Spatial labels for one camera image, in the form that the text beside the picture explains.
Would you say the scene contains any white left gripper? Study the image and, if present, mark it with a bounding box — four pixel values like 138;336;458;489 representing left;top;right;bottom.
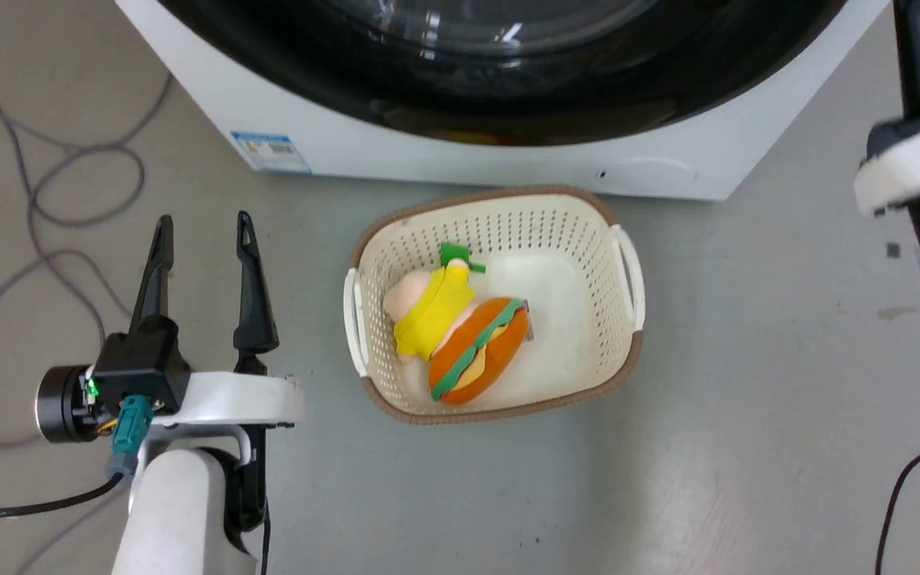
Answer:
129;211;304;534

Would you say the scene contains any white washing machine body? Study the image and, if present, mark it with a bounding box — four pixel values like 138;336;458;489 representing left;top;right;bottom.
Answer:
114;0;892;201

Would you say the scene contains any black round washing machine door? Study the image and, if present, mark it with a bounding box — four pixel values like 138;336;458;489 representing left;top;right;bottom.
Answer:
158;0;849;148

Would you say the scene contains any blue white energy label sticker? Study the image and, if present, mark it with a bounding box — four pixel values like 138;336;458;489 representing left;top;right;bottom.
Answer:
231;131;313;175

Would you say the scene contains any doll with yellow shirt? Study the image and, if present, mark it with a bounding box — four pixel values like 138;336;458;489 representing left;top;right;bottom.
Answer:
383;243;487;365

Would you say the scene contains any orange burger plush toy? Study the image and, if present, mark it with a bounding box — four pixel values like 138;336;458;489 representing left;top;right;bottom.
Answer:
428;297;535;406

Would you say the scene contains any cream perforated laundry basket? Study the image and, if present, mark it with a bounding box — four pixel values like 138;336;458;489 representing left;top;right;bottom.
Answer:
343;186;647;425

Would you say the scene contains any teal cable connector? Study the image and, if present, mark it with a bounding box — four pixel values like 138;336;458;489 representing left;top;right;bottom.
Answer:
107;395;154;480

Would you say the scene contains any grey floor cable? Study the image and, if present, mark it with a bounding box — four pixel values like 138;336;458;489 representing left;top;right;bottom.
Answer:
0;52;174;449

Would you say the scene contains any black cable with white end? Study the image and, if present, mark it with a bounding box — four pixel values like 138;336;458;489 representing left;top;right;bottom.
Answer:
0;473;124;521

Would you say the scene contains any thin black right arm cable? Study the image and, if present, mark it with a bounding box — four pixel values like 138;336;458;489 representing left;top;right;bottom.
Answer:
874;435;920;575

